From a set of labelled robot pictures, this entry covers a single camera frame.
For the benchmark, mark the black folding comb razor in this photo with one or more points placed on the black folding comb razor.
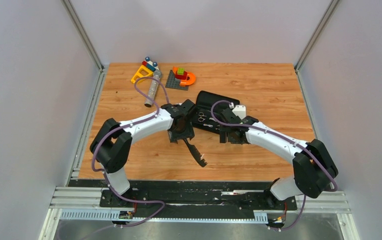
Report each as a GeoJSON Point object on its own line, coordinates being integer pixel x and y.
{"type": "Point", "coordinates": [197, 156]}

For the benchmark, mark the silver thinning scissors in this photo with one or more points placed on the silver thinning scissors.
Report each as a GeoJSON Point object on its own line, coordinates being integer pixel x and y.
{"type": "Point", "coordinates": [214, 126]}

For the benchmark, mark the yellow triangle toy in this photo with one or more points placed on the yellow triangle toy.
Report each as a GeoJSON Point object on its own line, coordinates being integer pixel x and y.
{"type": "Point", "coordinates": [142, 71]}

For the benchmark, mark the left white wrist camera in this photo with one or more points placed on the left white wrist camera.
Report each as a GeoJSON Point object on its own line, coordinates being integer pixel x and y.
{"type": "Point", "coordinates": [187, 107]}

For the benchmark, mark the small silver scissors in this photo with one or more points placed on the small silver scissors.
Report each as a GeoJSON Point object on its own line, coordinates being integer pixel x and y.
{"type": "Point", "coordinates": [202, 117]}

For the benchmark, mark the aluminium frame rail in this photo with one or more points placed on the aluminium frame rail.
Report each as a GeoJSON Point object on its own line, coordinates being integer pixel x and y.
{"type": "Point", "coordinates": [73, 15]}

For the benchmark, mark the red toy block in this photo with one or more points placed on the red toy block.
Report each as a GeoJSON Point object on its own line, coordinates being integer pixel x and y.
{"type": "Point", "coordinates": [181, 78]}

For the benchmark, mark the silver glitter cylinder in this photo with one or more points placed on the silver glitter cylinder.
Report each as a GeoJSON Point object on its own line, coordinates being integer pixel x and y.
{"type": "Point", "coordinates": [157, 75]}

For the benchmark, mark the black zip tool case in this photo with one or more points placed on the black zip tool case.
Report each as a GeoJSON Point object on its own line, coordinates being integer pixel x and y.
{"type": "Point", "coordinates": [204, 103]}

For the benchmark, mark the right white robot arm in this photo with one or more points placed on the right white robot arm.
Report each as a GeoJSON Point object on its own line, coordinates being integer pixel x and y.
{"type": "Point", "coordinates": [314, 171]}

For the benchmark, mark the green toy cube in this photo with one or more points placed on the green toy cube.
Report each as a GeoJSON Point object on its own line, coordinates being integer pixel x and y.
{"type": "Point", "coordinates": [180, 71]}

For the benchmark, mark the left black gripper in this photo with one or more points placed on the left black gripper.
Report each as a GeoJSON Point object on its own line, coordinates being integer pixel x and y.
{"type": "Point", "coordinates": [188, 133]}

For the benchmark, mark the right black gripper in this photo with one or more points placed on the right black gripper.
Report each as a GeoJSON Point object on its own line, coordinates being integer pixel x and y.
{"type": "Point", "coordinates": [224, 138]}

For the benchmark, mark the grey building block baseplate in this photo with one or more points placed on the grey building block baseplate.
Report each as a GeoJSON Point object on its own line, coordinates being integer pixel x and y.
{"type": "Point", "coordinates": [174, 83]}

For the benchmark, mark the orange curved toy block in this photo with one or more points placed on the orange curved toy block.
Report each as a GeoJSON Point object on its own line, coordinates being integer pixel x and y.
{"type": "Point", "coordinates": [191, 78]}

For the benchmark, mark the red blue toy car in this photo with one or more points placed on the red blue toy car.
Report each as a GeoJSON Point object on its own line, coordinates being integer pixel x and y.
{"type": "Point", "coordinates": [149, 64]}

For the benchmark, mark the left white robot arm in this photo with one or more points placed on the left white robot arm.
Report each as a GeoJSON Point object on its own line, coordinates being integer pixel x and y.
{"type": "Point", "coordinates": [111, 146]}

